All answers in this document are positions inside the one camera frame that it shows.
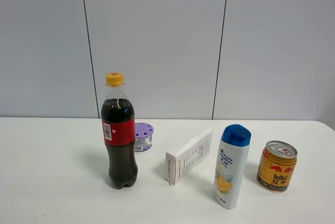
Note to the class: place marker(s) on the cola bottle yellow cap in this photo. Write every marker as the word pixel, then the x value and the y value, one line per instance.
pixel 118 122

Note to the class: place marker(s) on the purple air freshener can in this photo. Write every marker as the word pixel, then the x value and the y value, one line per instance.
pixel 144 132

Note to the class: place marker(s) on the white cardboard box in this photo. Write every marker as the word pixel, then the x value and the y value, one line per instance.
pixel 182 159

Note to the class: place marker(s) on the white shampoo bottle blue cap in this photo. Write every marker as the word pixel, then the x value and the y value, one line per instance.
pixel 230 165

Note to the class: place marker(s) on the gold Red Bull can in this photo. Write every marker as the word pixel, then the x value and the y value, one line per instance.
pixel 277 163

